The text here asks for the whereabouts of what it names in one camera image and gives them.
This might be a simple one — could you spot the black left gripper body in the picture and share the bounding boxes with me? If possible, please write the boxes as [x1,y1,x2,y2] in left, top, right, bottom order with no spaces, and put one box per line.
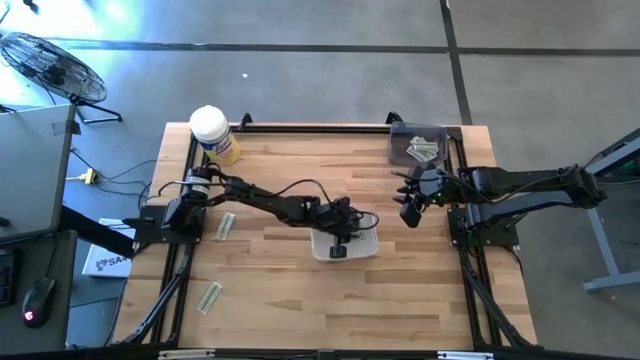
[315,195,361,260]

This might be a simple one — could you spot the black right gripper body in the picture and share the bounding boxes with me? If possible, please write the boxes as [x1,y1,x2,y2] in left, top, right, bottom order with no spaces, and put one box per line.
[399,166,451,230]

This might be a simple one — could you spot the white plastic tray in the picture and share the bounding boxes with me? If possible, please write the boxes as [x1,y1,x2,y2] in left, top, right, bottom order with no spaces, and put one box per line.
[309,213,381,263]

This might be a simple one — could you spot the grey translucent plastic bin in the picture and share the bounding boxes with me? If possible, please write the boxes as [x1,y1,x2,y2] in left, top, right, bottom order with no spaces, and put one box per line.
[388,121,450,169]

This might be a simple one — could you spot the yellow Lysol wipes canister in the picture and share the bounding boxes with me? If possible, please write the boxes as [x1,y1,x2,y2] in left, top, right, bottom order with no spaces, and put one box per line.
[188,104,241,167]

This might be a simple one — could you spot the white printed cardboard box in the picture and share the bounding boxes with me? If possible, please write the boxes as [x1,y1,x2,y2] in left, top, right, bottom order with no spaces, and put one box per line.
[81,218,137,279]

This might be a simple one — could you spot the black support beam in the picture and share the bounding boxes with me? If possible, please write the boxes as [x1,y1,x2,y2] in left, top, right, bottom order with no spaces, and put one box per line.
[58,204,137,259]

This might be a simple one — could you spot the dark desk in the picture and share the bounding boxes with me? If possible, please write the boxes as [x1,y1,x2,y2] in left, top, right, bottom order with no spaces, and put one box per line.
[0,229,79,356]

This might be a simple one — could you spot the black computer mouse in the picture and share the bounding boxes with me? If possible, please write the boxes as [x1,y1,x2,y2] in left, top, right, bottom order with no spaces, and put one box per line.
[20,276,57,330]

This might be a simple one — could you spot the grey desk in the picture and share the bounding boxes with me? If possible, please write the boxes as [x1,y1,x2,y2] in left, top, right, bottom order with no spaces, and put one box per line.
[0,103,77,246]

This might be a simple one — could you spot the black floor fan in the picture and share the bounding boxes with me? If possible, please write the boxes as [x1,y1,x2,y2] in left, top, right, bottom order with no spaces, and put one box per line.
[0,31,124,125]

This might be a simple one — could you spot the black keyboard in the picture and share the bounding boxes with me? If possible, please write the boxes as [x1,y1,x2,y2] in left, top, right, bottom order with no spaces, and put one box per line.
[0,248,19,309]

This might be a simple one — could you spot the black aluminium table frame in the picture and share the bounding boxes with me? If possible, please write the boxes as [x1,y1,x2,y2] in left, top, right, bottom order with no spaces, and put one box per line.
[112,112,539,351]

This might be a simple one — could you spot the silver metal bracket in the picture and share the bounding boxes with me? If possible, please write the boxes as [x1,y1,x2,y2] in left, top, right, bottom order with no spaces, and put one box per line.
[437,349,495,360]
[157,348,216,360]

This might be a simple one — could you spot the blue grey metal table frame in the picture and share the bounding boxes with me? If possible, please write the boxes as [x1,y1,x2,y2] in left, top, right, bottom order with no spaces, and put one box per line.
[550,127,640,295]

